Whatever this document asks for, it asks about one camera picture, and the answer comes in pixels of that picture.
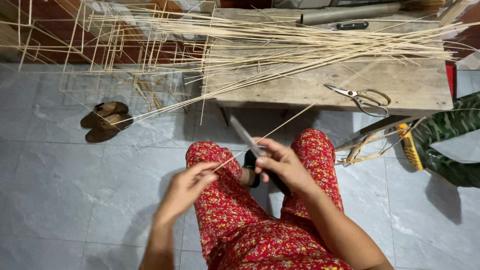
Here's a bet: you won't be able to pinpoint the person's right hand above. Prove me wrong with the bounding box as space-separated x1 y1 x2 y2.
252 137 320 196

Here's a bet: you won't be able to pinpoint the person's left hand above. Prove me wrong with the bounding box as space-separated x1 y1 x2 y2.
155 161 222 226

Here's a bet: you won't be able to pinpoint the thin single bamboo strip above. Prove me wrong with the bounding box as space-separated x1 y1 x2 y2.
212 104 315 174

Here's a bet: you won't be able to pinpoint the black-handled carving knife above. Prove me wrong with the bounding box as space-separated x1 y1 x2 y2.
229 114 292 196

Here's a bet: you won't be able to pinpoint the black slipper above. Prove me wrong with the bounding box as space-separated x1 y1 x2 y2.
242 149 262 188

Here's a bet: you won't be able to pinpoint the red floral trousers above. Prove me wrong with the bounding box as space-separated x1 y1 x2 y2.
185 128 354 270

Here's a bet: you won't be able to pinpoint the heap of bamboo shavings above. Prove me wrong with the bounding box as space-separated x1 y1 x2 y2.
334 117 427 166

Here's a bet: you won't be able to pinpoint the steel scissors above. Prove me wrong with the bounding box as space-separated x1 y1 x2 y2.
323 83 392 118

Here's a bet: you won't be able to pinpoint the brown bamboo offcuts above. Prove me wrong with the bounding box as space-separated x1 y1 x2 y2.
122 76 164 112

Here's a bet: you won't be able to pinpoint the brown leather shoe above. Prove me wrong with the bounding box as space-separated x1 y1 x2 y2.
85 113 134 144
80 101 130 129

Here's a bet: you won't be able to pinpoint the pile of long bamboo splints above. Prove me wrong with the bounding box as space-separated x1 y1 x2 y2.
89 10 480 125

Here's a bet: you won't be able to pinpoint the yellow sandal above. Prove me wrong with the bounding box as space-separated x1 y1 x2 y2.
396 122 425 172

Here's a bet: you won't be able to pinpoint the worn wooden table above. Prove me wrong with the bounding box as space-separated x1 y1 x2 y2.
202 7 455 134

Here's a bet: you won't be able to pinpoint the grey metal tube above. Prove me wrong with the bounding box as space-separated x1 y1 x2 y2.
300 2 403 26

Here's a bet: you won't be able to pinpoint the group of bamboo stick frames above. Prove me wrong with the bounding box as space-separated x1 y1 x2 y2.
0 0 219 114

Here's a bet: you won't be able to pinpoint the red plastic stool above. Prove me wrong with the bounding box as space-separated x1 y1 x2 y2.
445 61 458 101

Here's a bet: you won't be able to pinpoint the small black-handled knife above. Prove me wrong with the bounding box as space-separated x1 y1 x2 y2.
322 21 370 32

